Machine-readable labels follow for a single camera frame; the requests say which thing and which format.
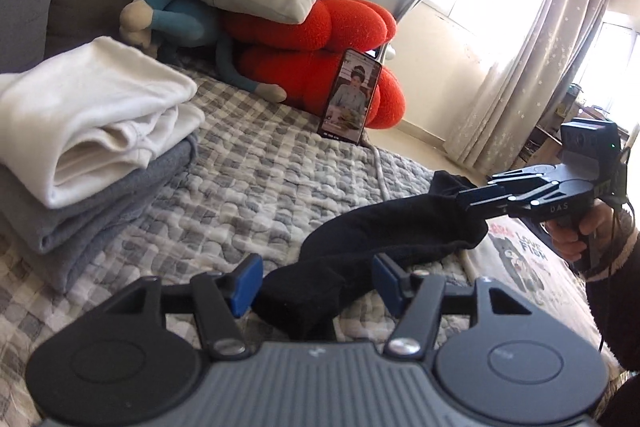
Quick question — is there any wooden desk with shelves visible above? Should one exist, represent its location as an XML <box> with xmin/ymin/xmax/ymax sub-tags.
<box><xmin>517</xmin><ymin>84</ymin><xmax>621</xmax><ymax>168</ymax></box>

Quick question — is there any star-print curtain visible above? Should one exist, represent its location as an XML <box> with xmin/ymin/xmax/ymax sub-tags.
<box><xmin>442</xmin><ymin>0</ymin><xmax>613</xmax><ymax>170</ymax></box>

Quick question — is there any grey checked quilt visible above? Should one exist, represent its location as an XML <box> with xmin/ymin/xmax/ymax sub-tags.
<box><xmin>0</xmin><ymin>57</ymin><xmax>626</xmax><ymax>427</ymax></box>

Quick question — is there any black smartphone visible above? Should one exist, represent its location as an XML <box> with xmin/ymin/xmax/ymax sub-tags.
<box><xmin>317</xmin><ymin>48</ymin><xmax>383</xmax><ymax>145</ymax></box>

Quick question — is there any beige and black sweatshirt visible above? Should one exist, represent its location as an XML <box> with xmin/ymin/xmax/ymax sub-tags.
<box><xmin>262</xmin><ymin>171</ymin><xmax>601</xmax><ymax>343</ymax></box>

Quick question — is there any folded grey cloth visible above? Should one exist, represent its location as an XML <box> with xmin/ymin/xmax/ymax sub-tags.
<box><xmin>0</xmin><ymin>134</ymin><xmax>201</xmax><ymax>295</ymax></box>

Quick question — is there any person's right forearm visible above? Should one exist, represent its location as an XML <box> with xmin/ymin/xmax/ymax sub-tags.
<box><xmin>585</xmin><ymin>207</ymin><xmax>640</xmax><ymax>373</ymax></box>

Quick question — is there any blue plush toy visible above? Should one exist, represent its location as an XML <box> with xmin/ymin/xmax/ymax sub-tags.
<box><xmin>119</xmin><ymin>0</ymin><xmax>288</xmax><ymax>102</ymax></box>

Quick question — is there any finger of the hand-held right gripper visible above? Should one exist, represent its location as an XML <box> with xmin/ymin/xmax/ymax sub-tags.
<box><xmin>456</xmin><ymin>184</ymin><xmax>551</xmax><ymax>222</ymax></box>
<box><xmin>487</xmin><ymin>164</ymin><xmax>561</xmax><ymax>188</ymax></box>

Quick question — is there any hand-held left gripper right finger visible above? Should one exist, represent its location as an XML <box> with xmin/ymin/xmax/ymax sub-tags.
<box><xmin>372</xmin><ymin>254</ymin><xmax>543</xmax><ymax>358</ymax></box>

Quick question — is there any red flower cushion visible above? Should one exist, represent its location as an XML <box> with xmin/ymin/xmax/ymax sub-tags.
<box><xmin>222</xmin><ymin>0</ymin><xmax>407</xmax><ymax>130</ymax></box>

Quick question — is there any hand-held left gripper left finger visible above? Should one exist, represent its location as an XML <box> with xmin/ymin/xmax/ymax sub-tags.
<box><xmin>102</xmin><ymin>253</ymin><xmax>265</xmax><ymax>358</ymax></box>

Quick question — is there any person's right hand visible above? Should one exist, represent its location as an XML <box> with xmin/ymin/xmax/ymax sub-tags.
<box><xmin>547</xmin><ymin>202</ymin><xmax>618</xmax><ymax>263</ymax></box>

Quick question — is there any folded white cloth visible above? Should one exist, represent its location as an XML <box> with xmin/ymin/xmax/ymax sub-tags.
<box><xmin>0</xmin><ymin>36</ymin><xmax>206</xmax><ymax>209</ymax></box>

